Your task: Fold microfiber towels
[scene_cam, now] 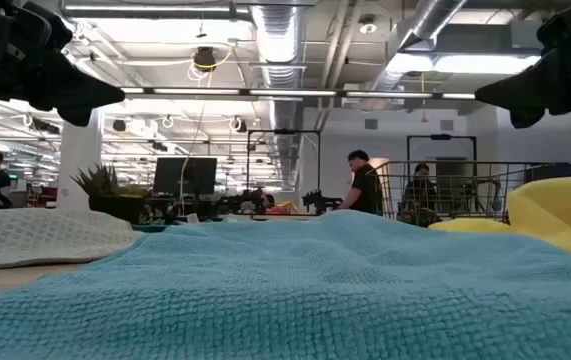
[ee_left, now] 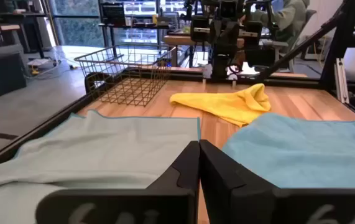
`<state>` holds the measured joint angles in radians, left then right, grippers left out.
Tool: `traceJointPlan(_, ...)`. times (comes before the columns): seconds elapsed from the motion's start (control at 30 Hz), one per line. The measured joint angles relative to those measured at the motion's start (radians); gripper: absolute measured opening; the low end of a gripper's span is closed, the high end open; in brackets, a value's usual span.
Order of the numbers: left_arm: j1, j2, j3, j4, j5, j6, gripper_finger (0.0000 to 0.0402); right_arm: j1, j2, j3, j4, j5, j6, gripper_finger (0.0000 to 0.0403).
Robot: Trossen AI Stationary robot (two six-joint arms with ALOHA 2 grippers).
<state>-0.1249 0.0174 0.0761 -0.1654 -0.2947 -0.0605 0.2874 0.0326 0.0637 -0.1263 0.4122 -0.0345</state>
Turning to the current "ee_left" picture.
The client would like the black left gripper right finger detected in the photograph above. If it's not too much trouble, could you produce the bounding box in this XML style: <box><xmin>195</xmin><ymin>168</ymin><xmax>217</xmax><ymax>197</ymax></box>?
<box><xmin>200</xmin><ymin>139</ymin><xmax>355</xmax><ymax>224</ymax></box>

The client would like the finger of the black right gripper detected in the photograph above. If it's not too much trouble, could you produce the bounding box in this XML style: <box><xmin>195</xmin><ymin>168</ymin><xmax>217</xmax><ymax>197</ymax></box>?
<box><xmin>225</xmin><ymin>21</ymin><xmax>241</xmax><ymax>47</ymax></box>
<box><xmin>210</xmin><ymin>21</ymin><xmax>226</xmax><ymax>47</ymax></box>

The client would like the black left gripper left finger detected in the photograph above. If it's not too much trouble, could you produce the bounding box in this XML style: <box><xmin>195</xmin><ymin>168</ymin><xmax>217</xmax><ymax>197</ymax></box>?
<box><xmin>35</xmin><ymin>140</ymin><xmax>201</xmax><ymax>224</ymax></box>

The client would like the yellow microfiber towel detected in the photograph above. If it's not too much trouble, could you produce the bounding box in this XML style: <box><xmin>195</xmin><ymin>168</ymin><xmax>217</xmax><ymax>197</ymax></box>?
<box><xmin>168</xmin><ymin>83</ymin><xmax>272</xmax><ymax>128</ymax></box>

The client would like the bright blue microfiber towel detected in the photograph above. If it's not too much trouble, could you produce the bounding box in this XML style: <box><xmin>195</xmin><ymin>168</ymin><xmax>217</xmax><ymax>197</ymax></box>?
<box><xmin>221</xmin><ymin>112</ymin><xmax>355</xmax><ymax>189</ymax></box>

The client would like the pale blue teal-edged towel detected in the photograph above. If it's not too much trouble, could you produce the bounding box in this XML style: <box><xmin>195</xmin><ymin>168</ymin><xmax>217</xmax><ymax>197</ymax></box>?
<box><xmin>0</xmin><ymin>110</ymin><xmax>201</xmax><ymax>224</ymax></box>

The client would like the person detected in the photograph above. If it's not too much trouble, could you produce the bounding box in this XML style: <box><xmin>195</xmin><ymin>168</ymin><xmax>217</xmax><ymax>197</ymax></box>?
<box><xmin>251</xmin><ymin>0</ymin><xmax>310</xmax><ymax>50</ymax></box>

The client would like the wooden side table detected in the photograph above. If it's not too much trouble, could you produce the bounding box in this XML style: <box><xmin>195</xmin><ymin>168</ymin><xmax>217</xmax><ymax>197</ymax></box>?
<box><xmin>162</xmin><ymin>34</ymin><xmax>246</xmax><ymax>68</ymax></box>

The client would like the silver aluminium profile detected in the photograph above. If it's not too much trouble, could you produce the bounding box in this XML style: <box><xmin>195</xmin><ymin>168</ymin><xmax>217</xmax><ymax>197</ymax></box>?
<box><xmin>334</xmin><ymin>57</ymin><xmax>351</xmax><ymax>105</ymax></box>

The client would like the black computer tower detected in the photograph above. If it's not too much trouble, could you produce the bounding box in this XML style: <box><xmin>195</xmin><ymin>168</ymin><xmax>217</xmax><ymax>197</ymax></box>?
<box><xmin>0</xmin><ymin>51</ymin><xmax>28</xmax><ymax>98</ymax></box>

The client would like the wire mesh basket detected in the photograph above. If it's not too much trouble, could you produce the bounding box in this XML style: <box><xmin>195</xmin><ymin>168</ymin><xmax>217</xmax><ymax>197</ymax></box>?
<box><xmin>73</xmin><ymin>44</ymin><xmax>178</xmax><ymax>108</ymax></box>

